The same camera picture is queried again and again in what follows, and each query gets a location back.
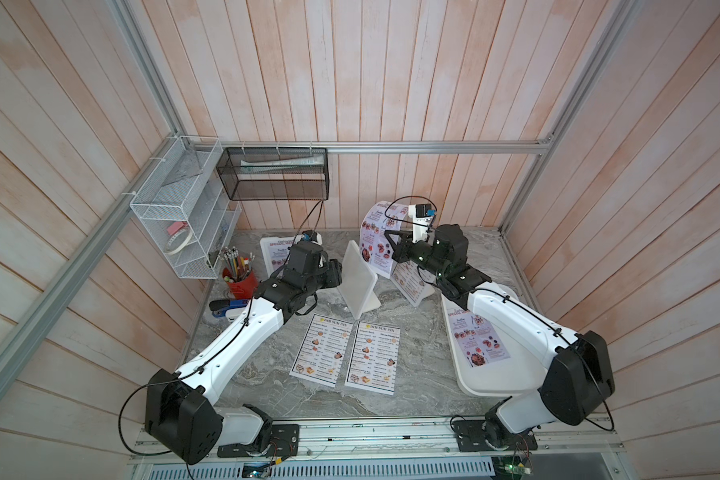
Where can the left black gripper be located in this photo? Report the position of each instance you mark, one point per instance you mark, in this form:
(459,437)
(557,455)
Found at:
(333,273)

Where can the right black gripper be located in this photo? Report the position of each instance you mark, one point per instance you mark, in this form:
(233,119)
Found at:
(402,251)

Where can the old dim sum menu sheet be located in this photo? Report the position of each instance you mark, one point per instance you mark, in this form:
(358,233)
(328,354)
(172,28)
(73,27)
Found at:
(374,358)

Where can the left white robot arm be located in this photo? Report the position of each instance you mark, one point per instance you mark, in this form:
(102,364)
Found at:
(180,410)

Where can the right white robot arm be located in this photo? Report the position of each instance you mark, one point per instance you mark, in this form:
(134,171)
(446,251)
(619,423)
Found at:
(579,375)

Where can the pink menu sheet in tray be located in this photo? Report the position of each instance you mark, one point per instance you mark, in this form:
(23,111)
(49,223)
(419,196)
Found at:
(477,341)

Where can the red pencil cup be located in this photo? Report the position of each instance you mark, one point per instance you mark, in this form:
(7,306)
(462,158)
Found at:
(237,273)

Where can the blue white stapler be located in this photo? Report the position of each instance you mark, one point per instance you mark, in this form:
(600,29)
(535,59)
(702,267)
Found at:
(227,308)

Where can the white plastic tray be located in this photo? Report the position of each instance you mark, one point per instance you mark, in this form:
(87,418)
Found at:
(512,377)

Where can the white tape roll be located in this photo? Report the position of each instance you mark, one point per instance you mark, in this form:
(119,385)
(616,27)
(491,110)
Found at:
(178,241)

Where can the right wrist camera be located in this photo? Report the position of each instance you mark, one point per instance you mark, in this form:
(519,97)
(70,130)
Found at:
(421,216)

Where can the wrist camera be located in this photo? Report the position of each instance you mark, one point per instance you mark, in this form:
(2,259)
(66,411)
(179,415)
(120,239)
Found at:
(421,216)
(311,236)

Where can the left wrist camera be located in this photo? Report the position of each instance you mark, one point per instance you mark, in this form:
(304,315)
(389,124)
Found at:
(311,236)

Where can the black mesh wall basket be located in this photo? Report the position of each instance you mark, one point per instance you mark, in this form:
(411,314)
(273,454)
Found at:
(274,173)

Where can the white wire wall shelf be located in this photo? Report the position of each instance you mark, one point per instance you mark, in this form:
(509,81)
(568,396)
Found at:
(182,188)

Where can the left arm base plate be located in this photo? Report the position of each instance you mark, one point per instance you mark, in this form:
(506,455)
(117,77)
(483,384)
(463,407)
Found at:
(279,441)

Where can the aluminium rail base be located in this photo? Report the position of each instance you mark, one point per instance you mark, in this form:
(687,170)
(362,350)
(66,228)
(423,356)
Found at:
(431,437)

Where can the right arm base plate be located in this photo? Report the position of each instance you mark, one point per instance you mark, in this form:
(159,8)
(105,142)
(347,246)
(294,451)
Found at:
(480,435)

